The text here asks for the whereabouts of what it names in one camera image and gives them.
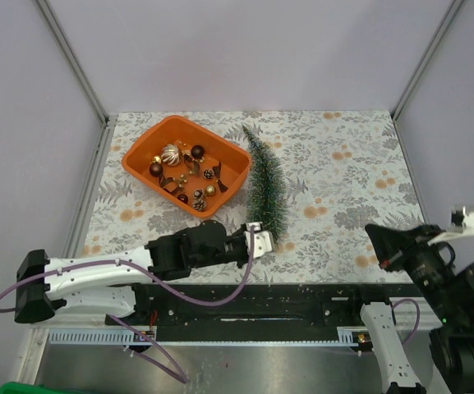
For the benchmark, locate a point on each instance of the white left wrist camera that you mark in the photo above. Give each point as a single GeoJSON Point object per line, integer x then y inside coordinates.
{"type": "Point", "coordinates": [259, 241]}

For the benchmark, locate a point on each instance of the small green christmas tree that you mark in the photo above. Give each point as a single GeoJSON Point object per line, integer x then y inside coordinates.
{"type": "Point", "coordinates": [266, 200]}

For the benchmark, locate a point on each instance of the dark brown ball ornament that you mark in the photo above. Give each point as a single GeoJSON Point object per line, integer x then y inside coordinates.
{"type": "Point", "coordinates": [197, 152]}

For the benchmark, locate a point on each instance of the white slotted cable duct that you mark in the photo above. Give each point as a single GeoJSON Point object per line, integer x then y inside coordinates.
{"type": "Point", "coordinates": [84, 336]}

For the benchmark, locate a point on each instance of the frosted pine cone ornament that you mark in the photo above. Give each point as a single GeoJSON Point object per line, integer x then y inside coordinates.
{"type": "Point", "coordinates": [199, 205]}

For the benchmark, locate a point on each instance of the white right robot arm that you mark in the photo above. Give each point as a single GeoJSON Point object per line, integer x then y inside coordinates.
{"type": "Point", "coordinates": [452, 344]}

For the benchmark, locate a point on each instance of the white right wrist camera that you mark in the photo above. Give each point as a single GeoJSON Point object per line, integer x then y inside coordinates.
{"type": "Point", "coordinates": [464, 223]}

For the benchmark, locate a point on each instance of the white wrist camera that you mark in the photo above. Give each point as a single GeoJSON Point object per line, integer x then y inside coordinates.
{"type": "Point", "coordinates": [259, 241]}
{"type": "Point", "coordinates": [464, 223]}

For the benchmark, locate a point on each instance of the small pine cone ornament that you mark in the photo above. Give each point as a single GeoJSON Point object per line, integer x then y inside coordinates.
{"type": "Point", "coordinates": [208, 174]}

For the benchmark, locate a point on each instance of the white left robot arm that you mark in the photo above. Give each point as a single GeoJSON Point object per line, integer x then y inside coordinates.
{"type": "Point", "coordinates": [44, 283]}

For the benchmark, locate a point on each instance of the dark red small ball ornament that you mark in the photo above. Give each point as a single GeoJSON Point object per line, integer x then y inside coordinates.
{"type": "Point", "coordinates": [183, 198]}

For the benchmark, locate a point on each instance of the silver gold striped ball ornament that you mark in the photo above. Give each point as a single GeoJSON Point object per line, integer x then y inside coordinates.
{"type": "Point", "coordinates": [171, 155]}

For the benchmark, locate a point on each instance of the floral patterned table mat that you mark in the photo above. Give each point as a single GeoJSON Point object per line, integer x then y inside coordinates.
{"type": "Point", "coordinates": [343, 169]}

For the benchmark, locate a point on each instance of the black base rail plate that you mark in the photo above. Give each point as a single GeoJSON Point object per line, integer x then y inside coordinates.
{"type": "Point", "coordinates": [321, 305]}

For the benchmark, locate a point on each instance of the green plastic object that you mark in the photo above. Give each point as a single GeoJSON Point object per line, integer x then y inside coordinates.
{"type": "Point", "coordinates": [23, 388]}

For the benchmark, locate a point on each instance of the brown ribbon bow ornament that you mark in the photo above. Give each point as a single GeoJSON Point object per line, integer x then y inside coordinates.
{"type": "Point", "coordinates": [217, 173]}

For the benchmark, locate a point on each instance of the orange plastic bin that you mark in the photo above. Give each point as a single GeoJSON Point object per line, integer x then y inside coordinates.
{"type": "Point", "coordinates": [188, 175]}

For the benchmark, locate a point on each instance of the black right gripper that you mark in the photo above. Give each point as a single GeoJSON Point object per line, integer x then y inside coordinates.
{"type": "Point", "coordinates": [389, 244]}

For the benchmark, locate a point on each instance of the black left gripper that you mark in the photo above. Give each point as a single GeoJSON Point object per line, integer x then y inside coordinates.
{"type": "Point", "coordinates": [241, 233]}

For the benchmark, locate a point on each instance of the brown pine cone ornament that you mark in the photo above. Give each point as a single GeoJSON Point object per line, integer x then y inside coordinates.
{"type": "Point", "coordinates": [198, 194]}

